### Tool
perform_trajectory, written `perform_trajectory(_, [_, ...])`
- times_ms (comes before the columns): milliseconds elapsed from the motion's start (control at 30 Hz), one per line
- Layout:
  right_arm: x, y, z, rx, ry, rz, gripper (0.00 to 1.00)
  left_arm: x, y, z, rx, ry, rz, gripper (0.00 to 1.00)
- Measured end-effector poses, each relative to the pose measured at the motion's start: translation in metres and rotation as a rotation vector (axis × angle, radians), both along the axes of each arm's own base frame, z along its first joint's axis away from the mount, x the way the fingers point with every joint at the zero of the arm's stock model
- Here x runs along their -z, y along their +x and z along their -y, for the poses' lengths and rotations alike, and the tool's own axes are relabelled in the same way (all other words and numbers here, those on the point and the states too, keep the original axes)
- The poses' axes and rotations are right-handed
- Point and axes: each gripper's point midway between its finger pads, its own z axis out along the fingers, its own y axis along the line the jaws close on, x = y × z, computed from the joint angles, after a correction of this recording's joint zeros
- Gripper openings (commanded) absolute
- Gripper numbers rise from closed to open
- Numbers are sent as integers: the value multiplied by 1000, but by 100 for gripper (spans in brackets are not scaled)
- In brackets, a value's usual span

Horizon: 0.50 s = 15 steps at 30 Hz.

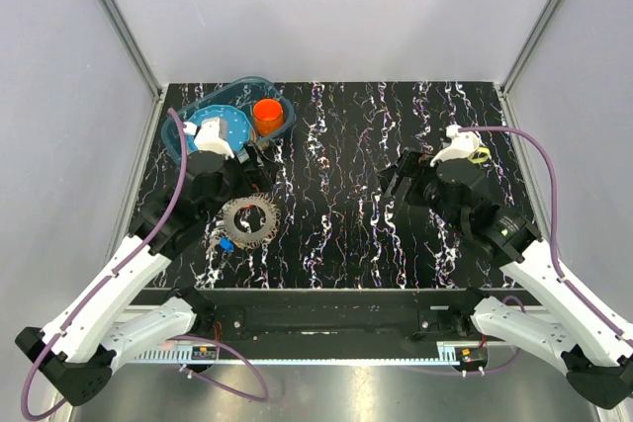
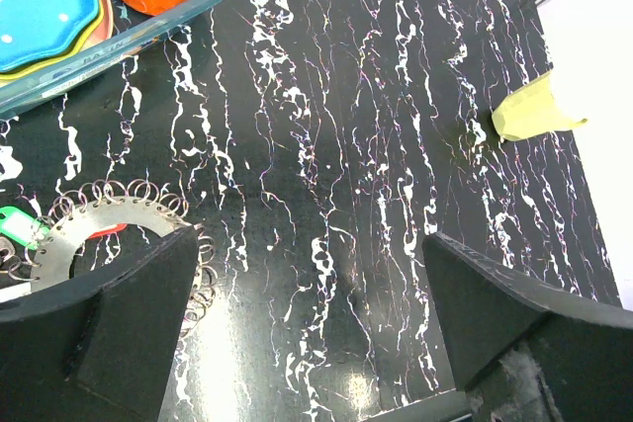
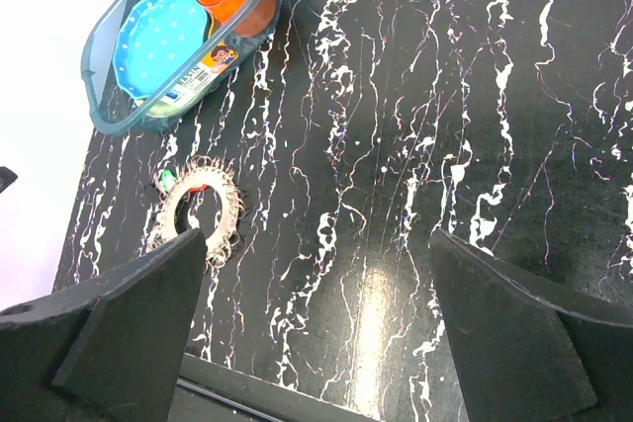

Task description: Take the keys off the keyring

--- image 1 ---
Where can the orange plastic cup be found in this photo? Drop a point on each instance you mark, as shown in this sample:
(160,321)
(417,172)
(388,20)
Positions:
(268,115)

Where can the cream yellow mug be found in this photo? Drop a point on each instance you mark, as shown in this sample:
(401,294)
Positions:
(480,156)

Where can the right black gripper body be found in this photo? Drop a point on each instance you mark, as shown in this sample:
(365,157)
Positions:
(423,190)

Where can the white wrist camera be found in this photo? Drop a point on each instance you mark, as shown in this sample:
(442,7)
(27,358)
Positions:
(461,145)
(210,136)

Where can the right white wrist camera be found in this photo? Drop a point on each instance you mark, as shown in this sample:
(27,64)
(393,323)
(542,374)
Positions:
(461,145)

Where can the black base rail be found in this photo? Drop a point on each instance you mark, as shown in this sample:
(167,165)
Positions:
(248,313)

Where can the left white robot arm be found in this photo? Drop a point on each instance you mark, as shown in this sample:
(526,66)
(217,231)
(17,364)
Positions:
(80,350)

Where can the blue plastic basket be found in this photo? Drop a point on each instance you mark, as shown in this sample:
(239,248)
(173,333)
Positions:
(234,103)

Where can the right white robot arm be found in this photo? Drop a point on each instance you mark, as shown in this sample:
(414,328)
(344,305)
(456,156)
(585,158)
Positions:
(585,341)

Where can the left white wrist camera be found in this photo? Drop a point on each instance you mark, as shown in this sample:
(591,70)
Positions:
(210,136)

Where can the blue dotted plate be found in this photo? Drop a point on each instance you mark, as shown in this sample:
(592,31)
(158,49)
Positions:
(239,126)

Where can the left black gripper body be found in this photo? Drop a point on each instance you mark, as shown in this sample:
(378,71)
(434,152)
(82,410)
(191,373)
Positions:
(238,181)

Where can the blue key tag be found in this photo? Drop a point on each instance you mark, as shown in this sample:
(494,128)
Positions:
(226,245)

